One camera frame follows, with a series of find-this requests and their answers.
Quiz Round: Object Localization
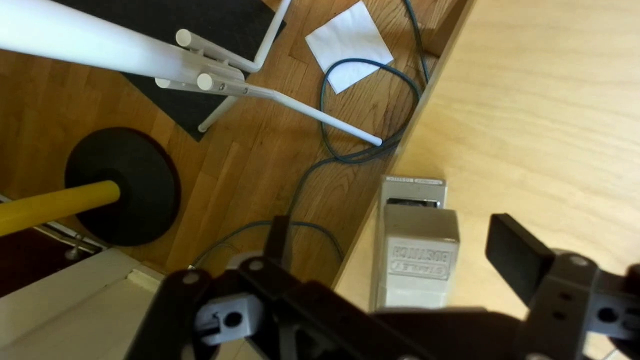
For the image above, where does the grey power adapter box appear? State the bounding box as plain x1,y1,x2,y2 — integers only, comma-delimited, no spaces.
368,175,461,315

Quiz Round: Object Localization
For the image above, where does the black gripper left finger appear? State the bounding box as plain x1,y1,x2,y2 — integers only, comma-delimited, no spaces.
124,256,415,360

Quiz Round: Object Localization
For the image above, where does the white panel door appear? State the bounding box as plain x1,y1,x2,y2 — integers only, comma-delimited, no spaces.
0,249,165,360

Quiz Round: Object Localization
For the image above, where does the yellow stanchion with black base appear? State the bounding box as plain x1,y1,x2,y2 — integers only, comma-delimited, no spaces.
0,126,184,249

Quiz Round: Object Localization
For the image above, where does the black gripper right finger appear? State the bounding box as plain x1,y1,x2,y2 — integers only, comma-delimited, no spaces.
483,213,640,360

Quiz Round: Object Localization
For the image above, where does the white paper sheet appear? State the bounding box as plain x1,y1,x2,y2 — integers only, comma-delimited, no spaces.
304,0,395,96

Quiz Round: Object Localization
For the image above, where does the light wooden table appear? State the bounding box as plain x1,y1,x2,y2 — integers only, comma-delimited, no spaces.
329,0,640,360

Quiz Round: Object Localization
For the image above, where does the white coat rack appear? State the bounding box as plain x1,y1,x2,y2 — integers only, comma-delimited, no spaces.
0,0,386,150

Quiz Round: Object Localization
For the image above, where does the grey floor cable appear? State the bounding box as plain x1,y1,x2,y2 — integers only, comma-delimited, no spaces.
190,0,429,271

